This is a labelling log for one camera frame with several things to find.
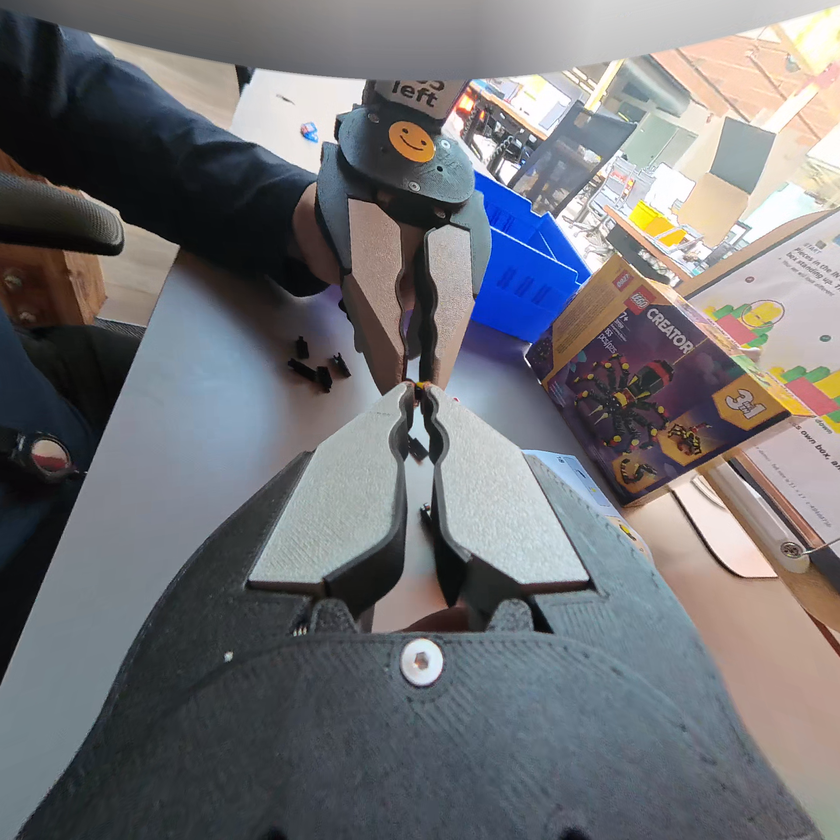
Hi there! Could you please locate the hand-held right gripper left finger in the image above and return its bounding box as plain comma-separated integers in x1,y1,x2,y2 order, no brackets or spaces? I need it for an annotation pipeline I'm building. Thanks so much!
247,382,417,623

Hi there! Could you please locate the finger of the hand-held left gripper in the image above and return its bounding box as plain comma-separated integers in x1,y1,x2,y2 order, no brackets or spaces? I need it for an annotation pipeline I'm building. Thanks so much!
412,224,476,389
341,196,421,396

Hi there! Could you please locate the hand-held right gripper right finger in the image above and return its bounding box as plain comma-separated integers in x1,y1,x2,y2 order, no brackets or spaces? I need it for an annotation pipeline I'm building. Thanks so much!
424,385,592,627

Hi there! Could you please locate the black and yellow lego assembly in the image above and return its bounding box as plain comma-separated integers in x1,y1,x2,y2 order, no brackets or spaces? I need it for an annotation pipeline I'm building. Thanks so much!
403,377,434,463

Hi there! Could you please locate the person's left forearm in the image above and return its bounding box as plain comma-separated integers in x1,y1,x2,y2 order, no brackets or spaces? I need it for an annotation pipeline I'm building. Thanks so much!
0,10,329,298

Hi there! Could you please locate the lego instruction booklet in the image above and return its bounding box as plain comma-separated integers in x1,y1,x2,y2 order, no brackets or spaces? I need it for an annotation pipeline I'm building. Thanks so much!
521,449,654,559

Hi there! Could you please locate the lego set box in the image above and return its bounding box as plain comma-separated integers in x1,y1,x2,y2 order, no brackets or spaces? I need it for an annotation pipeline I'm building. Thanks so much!
525,255,811,508

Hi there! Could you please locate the lego figure instruction board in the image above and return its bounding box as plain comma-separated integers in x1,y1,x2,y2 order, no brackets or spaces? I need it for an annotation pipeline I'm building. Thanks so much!
682,209,840,631

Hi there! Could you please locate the person's left hand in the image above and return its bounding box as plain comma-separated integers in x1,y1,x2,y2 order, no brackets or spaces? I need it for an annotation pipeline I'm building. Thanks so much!
292,182,343,284

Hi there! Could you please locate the blue plastic bin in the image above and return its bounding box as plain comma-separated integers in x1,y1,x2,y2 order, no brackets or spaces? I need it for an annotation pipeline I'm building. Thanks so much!
469,171,592,343

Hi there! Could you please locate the black mesh panel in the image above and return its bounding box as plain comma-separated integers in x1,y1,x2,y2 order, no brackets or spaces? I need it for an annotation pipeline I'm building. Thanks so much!
508,98,637,217

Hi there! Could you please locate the yellow bin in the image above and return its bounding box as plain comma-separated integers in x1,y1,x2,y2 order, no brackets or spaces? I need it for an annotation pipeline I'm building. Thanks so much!
629,200,686,247

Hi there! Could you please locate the cardboard box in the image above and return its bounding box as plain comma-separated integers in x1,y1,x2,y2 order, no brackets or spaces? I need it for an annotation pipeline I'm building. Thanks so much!
679,172,752,232

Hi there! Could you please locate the person's dark clothed body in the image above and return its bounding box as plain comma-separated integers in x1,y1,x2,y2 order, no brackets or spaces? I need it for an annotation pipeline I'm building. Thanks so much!
0,308,145,683

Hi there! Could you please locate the wooden block with screws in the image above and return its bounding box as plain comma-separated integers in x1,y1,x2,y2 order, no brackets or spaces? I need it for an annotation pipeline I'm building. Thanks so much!
0,151,107,328

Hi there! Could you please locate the black chair armrest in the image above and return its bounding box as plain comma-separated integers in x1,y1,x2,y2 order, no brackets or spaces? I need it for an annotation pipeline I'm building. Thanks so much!
0,172,126,257

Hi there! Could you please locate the dark rectangular panel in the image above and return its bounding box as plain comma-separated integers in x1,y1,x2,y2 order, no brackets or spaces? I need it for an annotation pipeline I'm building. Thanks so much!
710,117,778,196

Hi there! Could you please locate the white rounded base plate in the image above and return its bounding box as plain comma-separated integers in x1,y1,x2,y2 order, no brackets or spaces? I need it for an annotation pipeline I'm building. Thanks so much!
672,479,782,580

